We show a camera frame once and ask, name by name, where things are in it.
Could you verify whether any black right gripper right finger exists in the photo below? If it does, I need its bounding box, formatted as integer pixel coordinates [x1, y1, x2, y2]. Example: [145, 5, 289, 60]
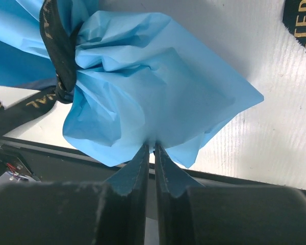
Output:
[155, 144, 306, 244]

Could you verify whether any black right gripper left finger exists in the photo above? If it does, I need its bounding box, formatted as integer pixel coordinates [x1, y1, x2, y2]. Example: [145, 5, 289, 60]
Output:
[0, 145, 149, 244]

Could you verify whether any blue wrapping paper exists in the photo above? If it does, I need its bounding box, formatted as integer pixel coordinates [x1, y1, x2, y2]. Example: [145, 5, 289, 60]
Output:
[0, 1, 264, 167]

